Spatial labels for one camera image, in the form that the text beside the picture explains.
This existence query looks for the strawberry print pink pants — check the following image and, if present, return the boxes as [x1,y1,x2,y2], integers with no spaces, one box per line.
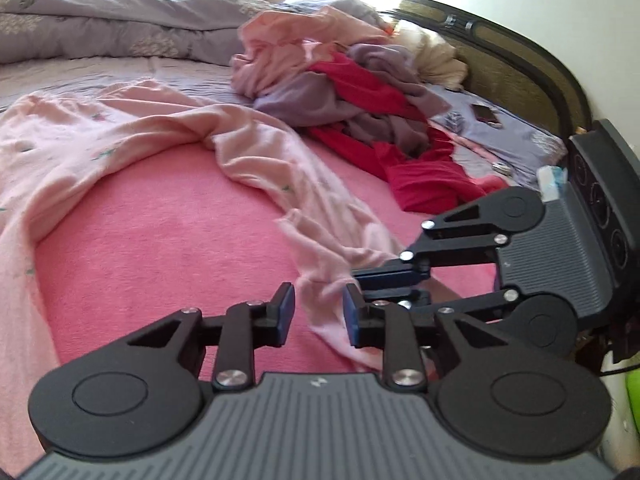
[0,79,451,466]

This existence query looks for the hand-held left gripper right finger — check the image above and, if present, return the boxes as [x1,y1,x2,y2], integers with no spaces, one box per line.
[343,282,501,392]

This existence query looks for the dark carved headboard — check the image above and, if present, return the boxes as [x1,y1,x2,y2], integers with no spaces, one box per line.
[380,0,593,136]

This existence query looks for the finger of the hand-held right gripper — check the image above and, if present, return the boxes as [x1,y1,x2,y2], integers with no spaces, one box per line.
[351,199,509,292]
[359,286,522,323]

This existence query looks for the plain pink garment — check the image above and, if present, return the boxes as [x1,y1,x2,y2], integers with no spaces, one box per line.
[231,5,396,98]

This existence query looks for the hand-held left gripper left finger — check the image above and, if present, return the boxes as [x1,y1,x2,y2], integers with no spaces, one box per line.
[125,281,297,392]

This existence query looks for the cream puffer jacket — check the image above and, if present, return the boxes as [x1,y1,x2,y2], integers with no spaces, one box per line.
[395,20,468,91]

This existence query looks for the lavender bedsheet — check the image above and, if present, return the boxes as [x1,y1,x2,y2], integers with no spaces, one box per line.
[0,55,261,111]

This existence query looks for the coral pink towel blanket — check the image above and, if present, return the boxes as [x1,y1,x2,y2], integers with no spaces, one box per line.
[30,125,506,376]

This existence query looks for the tissue pack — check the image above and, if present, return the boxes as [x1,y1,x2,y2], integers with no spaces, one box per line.
[537,165,568,203]

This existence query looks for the red garment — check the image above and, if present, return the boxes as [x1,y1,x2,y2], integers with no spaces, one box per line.
[307,52,506,213]

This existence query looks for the mauve garment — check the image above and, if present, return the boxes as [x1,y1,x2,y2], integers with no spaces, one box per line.
[254,44,451,158]

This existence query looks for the grey leaf print pillow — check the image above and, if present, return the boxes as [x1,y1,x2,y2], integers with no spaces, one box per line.
[430,85,568,191]

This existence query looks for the grey floral duvet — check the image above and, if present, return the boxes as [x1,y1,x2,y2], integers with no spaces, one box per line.
[0,0,281,66]

